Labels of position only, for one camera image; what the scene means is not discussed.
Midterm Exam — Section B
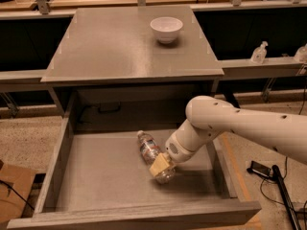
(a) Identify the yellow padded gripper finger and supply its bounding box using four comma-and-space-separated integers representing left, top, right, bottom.
150, 153, 176, 177

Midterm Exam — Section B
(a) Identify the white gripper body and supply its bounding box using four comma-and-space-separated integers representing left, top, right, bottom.
165, 133, 195, 163

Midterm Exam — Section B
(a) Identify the grey open top drawer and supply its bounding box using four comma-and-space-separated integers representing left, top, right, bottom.
8, 95, 261, 230

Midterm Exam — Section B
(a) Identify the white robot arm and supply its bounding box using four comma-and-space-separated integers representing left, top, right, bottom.
150, 96, 307, 177

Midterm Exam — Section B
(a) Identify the white ceramic bowl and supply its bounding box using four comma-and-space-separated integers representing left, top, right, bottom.
150, 16, 183, 44

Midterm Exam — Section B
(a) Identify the grey cabinet counter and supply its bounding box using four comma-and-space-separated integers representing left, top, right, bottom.
40, 5, 224, 117

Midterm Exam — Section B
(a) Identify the black floor cable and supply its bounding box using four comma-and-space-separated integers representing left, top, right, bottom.
259, 156, 307, 230

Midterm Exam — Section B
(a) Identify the black device on floor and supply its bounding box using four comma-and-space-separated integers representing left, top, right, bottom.
247, 161, 272, 179

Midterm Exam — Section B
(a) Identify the clear plastic water bottle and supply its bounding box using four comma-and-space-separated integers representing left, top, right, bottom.
137, 130, 175, 184

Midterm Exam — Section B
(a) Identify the brown cardboard box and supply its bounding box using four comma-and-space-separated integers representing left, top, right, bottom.
0, 160, 35, 223

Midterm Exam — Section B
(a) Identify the black power strip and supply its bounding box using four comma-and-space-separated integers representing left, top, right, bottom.
272, 165, 301, 230

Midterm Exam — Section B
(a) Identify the clear soap dispenser bottle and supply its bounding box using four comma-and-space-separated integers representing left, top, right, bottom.
250, 41, 268, 64

